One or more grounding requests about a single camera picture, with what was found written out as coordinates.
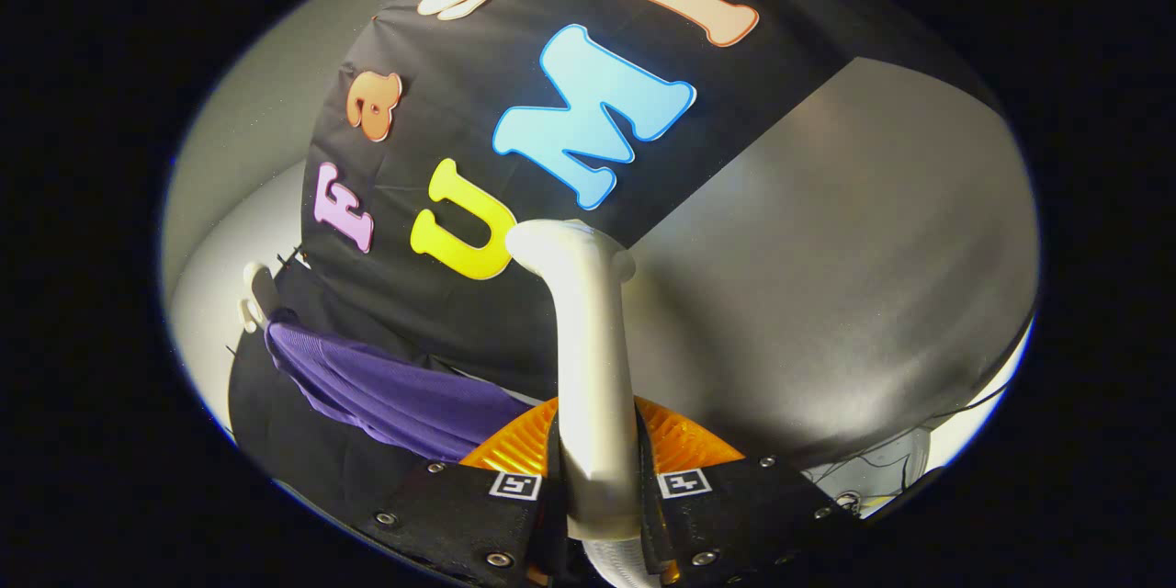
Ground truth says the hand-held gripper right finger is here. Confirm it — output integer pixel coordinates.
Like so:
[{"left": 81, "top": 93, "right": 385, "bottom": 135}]
[{"left": 634, "top": 397, "right": 865, "bottom": 588}]

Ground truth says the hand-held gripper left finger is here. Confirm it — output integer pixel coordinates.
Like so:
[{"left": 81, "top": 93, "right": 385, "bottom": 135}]
[{"left": 358, "top": 397, "right": 566, "bottom": 588}]

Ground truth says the purple corduroy jacket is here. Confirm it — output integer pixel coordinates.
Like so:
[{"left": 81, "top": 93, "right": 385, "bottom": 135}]
[{"left": 265, "top": 320, "right": 534, "bottom": 463}]

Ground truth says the white garment steamer handle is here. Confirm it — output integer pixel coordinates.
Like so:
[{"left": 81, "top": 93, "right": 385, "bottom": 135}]
[{"left": 505, "top": 219, "right": 644, "bottom": 543}]

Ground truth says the white plastic clothes hanger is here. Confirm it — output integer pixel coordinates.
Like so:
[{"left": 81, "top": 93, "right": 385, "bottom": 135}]
[{"left": 239, "top": 261, "right": 281, "bottom": 334}]

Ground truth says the plain black side cloth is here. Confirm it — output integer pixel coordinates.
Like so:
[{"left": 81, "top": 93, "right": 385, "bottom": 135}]
[{"left": 227, "top": 262, "right": 561, "bottom": 525}]

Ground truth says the grey cabinet with dark top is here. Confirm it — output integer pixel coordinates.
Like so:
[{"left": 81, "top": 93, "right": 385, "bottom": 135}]
[{"left": 625, "top": 55, "right": 1041, "bottom": 469}]

